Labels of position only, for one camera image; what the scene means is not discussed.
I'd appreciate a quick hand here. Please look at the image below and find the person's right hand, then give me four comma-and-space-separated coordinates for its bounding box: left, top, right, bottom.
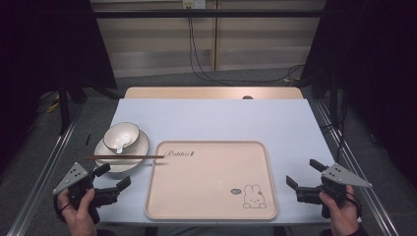
319, 184, 361, 231

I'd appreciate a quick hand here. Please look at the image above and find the white wall socket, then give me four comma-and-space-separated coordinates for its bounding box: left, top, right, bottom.
182, 0, 208, 10

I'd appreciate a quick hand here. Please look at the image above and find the beige tray with rabbit print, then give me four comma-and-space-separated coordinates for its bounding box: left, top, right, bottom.
145, 140, 279, 221

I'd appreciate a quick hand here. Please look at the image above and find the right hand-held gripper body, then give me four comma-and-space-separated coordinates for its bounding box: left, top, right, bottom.
295, 162, 374, 219

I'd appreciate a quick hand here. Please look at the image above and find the person's left hand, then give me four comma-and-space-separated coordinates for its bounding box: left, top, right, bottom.
58, 188, 99, 233

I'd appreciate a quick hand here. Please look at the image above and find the light blue table cover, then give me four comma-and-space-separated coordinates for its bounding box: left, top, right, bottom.
95, 97, 336, 226

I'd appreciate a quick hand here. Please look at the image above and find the wooden table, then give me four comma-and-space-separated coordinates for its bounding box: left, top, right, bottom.
123, 86, 305, 100

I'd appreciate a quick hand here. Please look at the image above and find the brown wooden chopstick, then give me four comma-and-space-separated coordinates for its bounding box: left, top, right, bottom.
86, 155, 165, 160
86, 154, 165, 158

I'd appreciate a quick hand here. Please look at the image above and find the white plate with dark rim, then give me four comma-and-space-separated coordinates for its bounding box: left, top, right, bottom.
93, 129, 150, 174

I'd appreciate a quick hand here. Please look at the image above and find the white ceramic spoon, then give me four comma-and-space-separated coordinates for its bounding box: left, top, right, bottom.
115, 134, 134, 155

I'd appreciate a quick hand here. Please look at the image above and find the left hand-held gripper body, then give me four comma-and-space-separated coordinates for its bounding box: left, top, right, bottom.
52, 161, 120, 225

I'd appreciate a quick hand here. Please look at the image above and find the black horizontal bar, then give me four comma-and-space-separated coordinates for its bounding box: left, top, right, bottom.
92, 9, 327, 20

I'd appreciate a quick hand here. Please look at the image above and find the black stand post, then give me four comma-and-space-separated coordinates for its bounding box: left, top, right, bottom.
328, 71, 340, 126
58, 80, 72, 135

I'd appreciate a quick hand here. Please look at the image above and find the white bowl with dark rim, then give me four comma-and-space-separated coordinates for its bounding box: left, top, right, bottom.
102, 121, 141, 152

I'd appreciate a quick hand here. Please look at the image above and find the metal floor rail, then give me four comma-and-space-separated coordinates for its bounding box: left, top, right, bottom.
315, 100, 400, 236
6, 103, 85, 236

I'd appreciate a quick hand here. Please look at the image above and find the black wrist strap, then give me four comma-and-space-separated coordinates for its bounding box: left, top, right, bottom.
52, 194, 72, 224
345, 191, 363, 219

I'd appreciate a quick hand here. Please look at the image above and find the thin black floor cable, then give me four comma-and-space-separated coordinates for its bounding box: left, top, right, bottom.
319, 92, 350, 155

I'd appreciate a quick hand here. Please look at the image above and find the black curtain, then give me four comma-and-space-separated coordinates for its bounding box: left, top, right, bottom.
0, 0, 118, 171
300, 0, 417, 185

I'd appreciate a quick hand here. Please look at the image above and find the yellow cable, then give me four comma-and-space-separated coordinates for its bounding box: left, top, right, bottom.
44, 99, 61, 114

